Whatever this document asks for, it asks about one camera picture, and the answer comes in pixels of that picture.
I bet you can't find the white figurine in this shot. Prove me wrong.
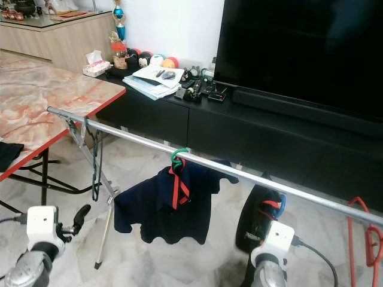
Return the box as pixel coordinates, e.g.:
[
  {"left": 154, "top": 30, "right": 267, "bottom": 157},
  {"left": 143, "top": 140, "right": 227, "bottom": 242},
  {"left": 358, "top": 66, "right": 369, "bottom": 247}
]
[{"left": 45, "top": 0, "right": 78, "bottom": 14}]

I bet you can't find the light wooden cabinet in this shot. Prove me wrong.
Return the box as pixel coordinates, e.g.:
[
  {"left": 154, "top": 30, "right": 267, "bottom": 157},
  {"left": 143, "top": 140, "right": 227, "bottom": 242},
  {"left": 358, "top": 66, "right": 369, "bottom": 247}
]
[{"left": 0, "top": 11, "right": 114, "bottom": 74}]

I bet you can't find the black round toy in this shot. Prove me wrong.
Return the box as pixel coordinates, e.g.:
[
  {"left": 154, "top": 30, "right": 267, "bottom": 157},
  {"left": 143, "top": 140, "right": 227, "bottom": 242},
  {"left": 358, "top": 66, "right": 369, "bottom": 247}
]
[{"left": 127, "top": 50, "right": 151, "bottom": 68}]

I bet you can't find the red plastic hanger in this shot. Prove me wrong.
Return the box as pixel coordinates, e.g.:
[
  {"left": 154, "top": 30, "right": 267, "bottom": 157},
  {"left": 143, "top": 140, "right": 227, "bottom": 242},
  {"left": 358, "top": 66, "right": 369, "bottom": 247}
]
[{"left": 346, "top": 196, "right": 383, "bottom": 287}]

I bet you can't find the red flat tray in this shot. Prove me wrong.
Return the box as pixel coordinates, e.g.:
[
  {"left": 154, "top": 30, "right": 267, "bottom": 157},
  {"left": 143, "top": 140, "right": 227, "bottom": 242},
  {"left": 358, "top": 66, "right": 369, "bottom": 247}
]
[{"left": 53, "top": 10, "right": 90, "bottom": 20}]

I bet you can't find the black soundbar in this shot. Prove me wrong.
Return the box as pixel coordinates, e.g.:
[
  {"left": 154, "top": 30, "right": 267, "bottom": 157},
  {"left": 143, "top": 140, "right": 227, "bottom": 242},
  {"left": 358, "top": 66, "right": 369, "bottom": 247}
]
[{"left": 232, "top": 88, "right": 383, "bottom": 139}]

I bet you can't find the silver metal clothes rack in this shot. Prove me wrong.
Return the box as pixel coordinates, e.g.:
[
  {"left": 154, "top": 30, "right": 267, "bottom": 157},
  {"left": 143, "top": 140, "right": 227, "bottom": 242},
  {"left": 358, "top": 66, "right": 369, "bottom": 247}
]
[{"left": 47, "top": 106, "right": 383, "bottom": 270}]

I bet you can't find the black television console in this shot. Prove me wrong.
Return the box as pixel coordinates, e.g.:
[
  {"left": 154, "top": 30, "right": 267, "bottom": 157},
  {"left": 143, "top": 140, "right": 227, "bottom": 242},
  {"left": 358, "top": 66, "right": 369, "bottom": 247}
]
[{"left": 96, "top": 66, "right": 383, "bottom": 213}]

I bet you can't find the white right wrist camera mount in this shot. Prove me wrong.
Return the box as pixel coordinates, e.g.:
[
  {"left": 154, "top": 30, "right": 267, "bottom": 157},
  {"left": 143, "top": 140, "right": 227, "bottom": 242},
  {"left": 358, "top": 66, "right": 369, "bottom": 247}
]
[{"left": 250, "top": 220, "right": 297, "bottom": 267}]

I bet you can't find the black shirt with red collar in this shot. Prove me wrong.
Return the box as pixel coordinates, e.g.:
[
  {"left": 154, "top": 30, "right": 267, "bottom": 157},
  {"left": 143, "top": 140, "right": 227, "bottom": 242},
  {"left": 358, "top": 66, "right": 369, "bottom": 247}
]
[{"left": 235, "top": 181, "right": 288, "bottom": 255}]

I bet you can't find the thin black hanger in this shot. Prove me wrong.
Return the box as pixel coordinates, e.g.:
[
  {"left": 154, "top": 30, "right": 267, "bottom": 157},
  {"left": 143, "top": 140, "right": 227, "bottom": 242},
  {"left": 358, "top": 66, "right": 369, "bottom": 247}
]
[{"left": 87, "top": 118, "right": 105, "bottom": 203}]

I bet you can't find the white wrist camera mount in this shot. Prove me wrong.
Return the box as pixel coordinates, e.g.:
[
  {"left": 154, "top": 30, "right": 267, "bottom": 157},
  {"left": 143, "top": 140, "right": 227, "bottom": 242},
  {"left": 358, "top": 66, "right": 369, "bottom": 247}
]
[
  {"left": 250, "top": 220, "right": 297, "bottom": 267},
  {"left": 27, "top": 206, "right": 66, "bottom": 258}
]

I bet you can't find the black desk gadget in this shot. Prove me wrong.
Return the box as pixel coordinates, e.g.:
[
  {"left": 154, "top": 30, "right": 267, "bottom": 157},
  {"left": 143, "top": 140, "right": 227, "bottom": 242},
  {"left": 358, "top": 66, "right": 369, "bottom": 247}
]
[{"left": 186, "top": 79, "right": 207, "bottom": 103}]

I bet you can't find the marble top folding table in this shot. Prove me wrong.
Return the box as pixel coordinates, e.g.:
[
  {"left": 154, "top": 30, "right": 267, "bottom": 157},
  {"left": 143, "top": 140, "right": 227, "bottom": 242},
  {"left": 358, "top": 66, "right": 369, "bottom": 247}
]
[{"left": 0, "top": 51, "right": 127, "bottom": 207}]

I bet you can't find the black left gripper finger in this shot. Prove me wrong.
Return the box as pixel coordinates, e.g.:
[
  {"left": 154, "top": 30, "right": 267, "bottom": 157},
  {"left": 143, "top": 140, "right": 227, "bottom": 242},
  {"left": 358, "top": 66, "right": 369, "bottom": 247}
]
[{"left": 72, "top": 203, "right": 92, "bottom": 236}]

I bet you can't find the black clothes pile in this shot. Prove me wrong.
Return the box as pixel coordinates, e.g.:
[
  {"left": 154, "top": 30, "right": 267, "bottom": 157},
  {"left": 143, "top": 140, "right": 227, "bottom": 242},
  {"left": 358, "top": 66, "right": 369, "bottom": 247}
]
[{"left": 0, "top": 142, "right": 25, "bottom": 174}]

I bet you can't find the white tissue box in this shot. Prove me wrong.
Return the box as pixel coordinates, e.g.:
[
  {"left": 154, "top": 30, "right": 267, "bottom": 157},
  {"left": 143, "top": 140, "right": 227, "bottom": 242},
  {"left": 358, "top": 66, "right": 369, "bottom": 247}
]
[{"left": 83, "top": 50, "right": 112, "bottom": 77}]

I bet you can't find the large black television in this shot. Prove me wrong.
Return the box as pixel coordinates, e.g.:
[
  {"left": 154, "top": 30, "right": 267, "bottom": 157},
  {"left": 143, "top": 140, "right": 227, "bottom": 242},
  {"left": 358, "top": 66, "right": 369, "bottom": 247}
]
[{"left": 214, "top": 0, "right": 383, "bottom": 120}]

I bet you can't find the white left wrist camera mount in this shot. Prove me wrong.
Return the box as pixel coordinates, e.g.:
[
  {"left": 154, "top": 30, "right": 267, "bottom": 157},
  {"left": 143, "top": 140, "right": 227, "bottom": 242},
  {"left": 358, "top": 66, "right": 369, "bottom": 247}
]
[{"left": 27, "top": 206, "right": 66, "bottom": 258}]

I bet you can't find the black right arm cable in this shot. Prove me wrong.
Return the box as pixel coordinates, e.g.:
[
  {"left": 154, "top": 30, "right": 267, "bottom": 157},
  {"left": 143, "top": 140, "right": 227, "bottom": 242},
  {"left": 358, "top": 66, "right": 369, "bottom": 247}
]
[{"left": 293, "top": 236, "right": 339, "bottom": 287}]

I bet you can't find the blue plastic hanger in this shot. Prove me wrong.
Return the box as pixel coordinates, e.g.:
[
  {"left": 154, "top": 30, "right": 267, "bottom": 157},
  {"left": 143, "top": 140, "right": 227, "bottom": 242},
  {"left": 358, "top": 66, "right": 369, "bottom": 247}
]
[{"left": 273, "top": 193, "right": 287, "bottom": 219}]

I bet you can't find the green plastic hanger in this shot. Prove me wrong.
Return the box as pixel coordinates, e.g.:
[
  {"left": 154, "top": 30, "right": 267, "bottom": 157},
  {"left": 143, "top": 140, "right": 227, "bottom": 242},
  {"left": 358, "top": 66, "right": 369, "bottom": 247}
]
[{"left": 170, "top": 147, "right": 191, "bottom": 174}]

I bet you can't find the navy shirt with red trim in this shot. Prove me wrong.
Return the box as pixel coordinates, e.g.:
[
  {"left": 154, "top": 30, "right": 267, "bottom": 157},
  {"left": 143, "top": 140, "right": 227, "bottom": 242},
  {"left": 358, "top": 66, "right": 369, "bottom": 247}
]
[{"left": 114, "top": 158, "right": 240, "bottom": 245}]

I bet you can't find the red lidded jar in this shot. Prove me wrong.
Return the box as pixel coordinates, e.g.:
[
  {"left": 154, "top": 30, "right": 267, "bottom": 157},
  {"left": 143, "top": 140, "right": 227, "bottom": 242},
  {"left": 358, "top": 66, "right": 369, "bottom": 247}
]
[{"left": 111, "top": 33, "right": 128, "bottom": 69}]

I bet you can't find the stack of papers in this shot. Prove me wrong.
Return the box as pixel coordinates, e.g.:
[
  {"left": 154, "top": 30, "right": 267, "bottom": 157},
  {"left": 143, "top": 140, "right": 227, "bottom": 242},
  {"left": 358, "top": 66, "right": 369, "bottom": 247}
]
[{"left": 123, "top": 65, "right": 185, "bottom": 100}]

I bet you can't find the blue gold trophy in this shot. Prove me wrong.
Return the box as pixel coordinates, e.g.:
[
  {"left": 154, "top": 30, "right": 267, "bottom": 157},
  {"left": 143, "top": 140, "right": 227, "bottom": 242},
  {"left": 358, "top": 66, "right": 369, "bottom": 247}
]
[{"left": 113, "top": 0, "right": 127, "bottom": 42}]

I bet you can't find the black flat box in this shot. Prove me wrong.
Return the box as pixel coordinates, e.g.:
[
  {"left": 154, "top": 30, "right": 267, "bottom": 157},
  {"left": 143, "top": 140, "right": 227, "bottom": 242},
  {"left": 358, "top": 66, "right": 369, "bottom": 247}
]
[{"left": 207, "top": 87, "right": 228, "bottom": 103}]

